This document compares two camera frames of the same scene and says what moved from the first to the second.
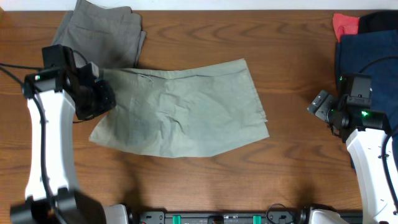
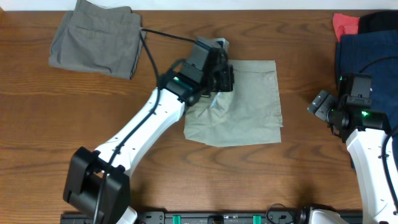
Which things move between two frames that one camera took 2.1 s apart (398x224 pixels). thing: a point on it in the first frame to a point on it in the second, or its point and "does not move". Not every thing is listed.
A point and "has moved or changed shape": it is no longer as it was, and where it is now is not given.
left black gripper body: x=95 y=99 to x=219 y=81
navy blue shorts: x=374 y=53 does not move
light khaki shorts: x=185 y=113 has moved or changed shape
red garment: x=345 y=25 does not move
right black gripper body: x=332 y=113 does not move
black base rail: x=265 y=217 does not move
